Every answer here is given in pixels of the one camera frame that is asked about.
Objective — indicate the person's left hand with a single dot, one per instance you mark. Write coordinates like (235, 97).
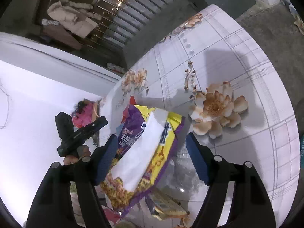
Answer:
(84, 152)

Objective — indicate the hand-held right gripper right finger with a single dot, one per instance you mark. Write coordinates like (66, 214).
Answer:
(198, 162)

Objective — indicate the scattered paper scraps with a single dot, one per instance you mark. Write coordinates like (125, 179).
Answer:
(298, 21)

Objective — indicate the crumpled clear plastic wrap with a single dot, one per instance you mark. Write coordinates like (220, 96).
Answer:
(185, 171)

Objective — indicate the pink white wrapper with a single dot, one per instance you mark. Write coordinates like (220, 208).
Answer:
(111, 215)

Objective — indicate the small printed carton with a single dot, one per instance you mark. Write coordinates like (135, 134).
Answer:
(114, 67)

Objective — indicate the pink plastic bag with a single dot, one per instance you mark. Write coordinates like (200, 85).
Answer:
(84, 116)

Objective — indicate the white paper sheet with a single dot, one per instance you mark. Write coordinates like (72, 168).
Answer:
(140, 156)

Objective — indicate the crumpled cardboard pile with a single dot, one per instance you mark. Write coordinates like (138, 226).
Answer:
(71, 16)

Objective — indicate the purple yellow snack bag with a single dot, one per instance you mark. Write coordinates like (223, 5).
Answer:
(163, 158)

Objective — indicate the metal bar gate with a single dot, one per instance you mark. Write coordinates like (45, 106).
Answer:
(133, 9)

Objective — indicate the red foil wrapper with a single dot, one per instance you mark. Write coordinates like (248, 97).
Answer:
(125, 115)

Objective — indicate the small yellow snack packet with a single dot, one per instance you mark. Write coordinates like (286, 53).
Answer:
(163, 206)

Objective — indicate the floral tablecloth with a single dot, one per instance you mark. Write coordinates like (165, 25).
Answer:
(237, 64)

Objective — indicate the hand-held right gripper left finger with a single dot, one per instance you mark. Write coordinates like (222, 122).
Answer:
(108, 158)

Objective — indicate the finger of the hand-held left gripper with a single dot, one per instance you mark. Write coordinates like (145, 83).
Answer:
(93, 125)

